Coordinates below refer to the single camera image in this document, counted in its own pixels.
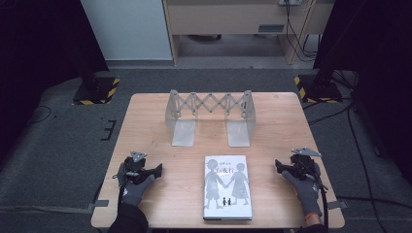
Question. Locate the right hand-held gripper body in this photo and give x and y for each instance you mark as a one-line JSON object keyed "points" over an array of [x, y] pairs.
{"points": [[302, 165]]}

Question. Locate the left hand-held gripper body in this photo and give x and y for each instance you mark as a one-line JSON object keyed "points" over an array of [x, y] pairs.
{"points": [[134, 166]]}

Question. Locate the expandable metal bookend rack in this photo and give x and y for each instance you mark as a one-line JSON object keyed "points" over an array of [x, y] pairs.
{"points": [[210, 106]]}

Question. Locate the black curtain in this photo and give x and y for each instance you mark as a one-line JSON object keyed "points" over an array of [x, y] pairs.
{"points": [[379, 48], [39, 48]]}

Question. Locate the grey and white book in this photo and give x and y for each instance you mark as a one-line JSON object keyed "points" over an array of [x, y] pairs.
{"points": [[226, 187]]}

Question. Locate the black stand base striped tape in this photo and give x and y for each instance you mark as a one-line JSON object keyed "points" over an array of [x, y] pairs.
{"points": [[97, 92], [319, 89]]}

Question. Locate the person's right hand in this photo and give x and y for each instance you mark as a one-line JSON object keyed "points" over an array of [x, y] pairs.
{"points": [[306, 194]]}

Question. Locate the black floor tape mark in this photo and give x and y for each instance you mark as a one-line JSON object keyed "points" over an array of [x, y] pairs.
{"points": [[109, 130]]}

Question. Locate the grey tape strip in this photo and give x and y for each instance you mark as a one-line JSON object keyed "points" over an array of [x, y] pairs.
{"points": [[98, 204], [336, 205]]}

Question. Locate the light wooden desk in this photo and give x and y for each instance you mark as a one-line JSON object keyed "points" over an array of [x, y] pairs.
{"points": [[226, 19]]}

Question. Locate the white panel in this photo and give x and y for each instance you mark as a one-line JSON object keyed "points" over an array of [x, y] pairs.
{"points": [[126, 29]]}

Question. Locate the person's left hand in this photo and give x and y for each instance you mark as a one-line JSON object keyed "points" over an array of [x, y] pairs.
{"points": [[134, 194]]}

